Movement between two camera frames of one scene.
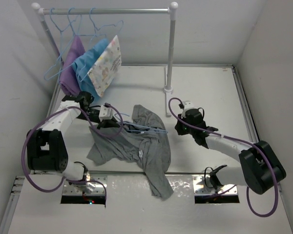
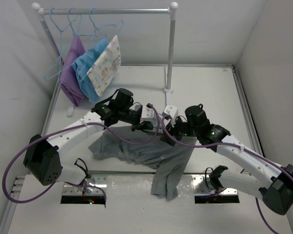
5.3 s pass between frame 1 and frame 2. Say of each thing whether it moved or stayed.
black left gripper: moved
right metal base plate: stayed
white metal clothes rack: stayed
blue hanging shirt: stayed
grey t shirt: moved
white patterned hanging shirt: stayed
